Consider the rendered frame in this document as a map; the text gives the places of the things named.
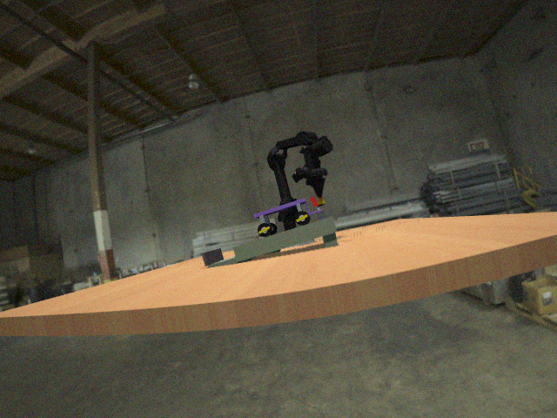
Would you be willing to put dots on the grey-green flat ramp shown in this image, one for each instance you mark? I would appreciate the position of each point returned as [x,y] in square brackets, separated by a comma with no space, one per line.
[325,228]

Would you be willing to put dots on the red pin with grey shaft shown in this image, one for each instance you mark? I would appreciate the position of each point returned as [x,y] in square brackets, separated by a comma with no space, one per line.
[315,203]

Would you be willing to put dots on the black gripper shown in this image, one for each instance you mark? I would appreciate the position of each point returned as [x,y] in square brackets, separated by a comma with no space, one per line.
[315,178]

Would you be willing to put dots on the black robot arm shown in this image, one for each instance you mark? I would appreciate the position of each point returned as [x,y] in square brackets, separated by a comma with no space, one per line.
[316,148]

